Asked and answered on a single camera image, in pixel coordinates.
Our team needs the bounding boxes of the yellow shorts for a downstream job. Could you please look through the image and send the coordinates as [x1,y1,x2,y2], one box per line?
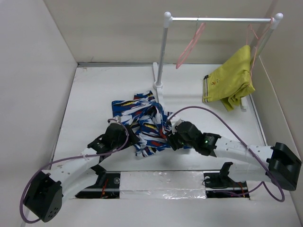
[202,45,255,111]

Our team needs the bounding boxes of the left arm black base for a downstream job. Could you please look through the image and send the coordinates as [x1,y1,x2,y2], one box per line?
[75,171,121,199]

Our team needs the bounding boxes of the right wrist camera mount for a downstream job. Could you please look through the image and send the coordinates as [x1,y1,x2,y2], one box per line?
[168,116,182,134]

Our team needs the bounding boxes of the white clothes rack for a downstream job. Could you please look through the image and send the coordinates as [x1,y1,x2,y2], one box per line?
[153,12,284,107]

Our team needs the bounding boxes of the silver foil tape strip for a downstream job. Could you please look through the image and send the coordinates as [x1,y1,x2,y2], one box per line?
[119,171,206,200]

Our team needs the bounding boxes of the pink hanger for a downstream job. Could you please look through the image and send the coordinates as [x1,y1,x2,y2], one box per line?
[246,17,276,79]
[176,23,206,69]

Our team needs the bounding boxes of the pink hanger left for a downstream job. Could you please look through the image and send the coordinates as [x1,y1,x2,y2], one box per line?
[176,23,206,69]

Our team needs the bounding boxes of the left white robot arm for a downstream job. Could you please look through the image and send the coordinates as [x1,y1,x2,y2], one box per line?
[19,120,139,224]

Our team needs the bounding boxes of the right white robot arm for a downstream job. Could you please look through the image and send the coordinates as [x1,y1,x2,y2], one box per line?
[166,122,302,191]

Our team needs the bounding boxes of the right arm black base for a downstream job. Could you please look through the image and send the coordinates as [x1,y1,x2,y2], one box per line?
[202,162,250,199]

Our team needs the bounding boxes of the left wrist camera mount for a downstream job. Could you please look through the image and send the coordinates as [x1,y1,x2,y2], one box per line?
[107,116,121,124]

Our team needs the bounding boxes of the pink hanger right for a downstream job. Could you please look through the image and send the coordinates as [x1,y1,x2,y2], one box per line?
[246,17,276,79]

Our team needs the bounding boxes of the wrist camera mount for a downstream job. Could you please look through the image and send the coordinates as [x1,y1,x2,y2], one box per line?
[107,116,121,124]
[168,116,182,134]

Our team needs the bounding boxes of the blue white patterned trousers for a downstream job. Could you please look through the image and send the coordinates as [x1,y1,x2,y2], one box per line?
[111,90,173,158]

